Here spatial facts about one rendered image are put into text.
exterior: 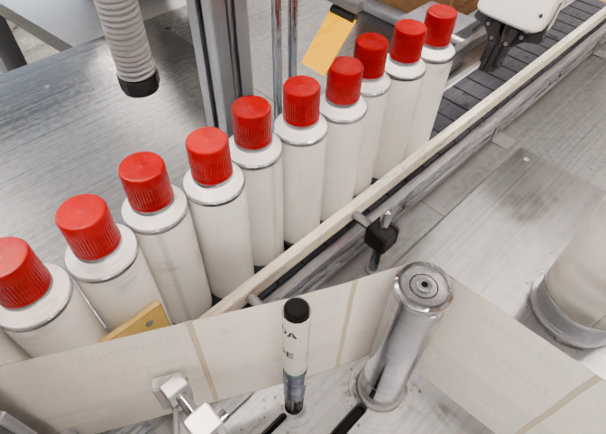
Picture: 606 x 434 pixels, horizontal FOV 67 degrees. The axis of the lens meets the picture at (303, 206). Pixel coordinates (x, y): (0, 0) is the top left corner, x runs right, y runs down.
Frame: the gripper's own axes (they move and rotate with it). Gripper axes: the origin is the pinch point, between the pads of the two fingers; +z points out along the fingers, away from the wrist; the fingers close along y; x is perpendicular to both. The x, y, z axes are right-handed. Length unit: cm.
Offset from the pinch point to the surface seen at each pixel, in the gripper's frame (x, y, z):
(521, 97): 6.3, 5.3, 4.7
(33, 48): 21, -229, 92
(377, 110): -31.9, 1.9, 3.7
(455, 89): 0.1, -3.1, 6.7
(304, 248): -40.3, 4.4, 17.7
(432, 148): -18.3, 4.3, 9.7
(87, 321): -63, 2, 16
